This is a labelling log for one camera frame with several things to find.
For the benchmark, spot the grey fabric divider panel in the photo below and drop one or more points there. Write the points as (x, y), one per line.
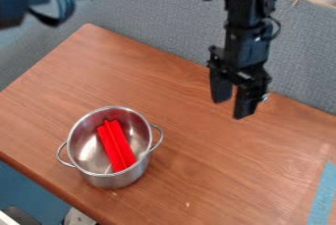
(185, 27)

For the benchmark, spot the dark object bottom left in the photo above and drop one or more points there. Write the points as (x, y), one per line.
(20, 216)

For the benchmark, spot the red plastic block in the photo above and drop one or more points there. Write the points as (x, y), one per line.
(116, 145)

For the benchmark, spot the white object under table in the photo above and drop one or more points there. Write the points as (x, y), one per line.
(75, 217)

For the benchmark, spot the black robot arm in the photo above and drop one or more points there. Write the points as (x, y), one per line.
(247, 13)

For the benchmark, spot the blue tape strip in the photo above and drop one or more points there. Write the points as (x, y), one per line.
(324, 197)

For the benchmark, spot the metal pot with handles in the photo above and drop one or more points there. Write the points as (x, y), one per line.
(81, 151)

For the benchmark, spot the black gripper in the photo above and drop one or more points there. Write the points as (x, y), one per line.
(237, 64)

